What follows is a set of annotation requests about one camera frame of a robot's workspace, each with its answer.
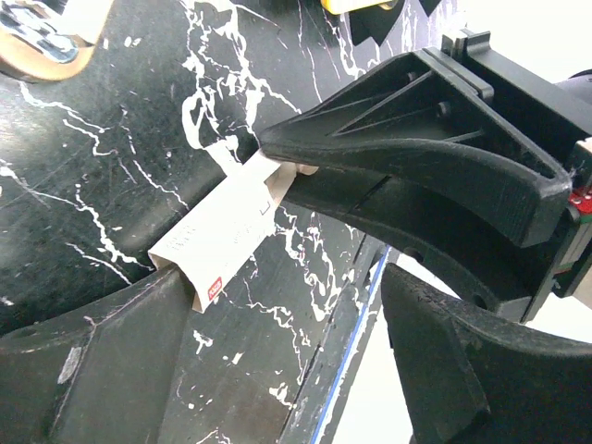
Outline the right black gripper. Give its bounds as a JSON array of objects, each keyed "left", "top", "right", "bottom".
[{"left": 260, "top": 30, "right": 591, "bottom": 322}]

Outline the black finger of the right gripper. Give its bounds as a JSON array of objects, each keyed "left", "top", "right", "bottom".
[{"left": 287, "top": 168, "right": 531, "bottom": 319}]

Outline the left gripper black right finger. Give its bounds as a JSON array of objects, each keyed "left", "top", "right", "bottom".
[{"left": 381, "top": 264, "right": 591, "bottom": 443}]

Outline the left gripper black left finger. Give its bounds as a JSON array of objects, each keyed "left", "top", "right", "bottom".
[{"left": 1, "top": 266, "right": 194, "bottom": 443}]

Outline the orange framed whiteboard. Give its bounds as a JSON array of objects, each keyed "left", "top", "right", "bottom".
[{"left": 320, "top": 0, "right": 398, "bottom": 15}]

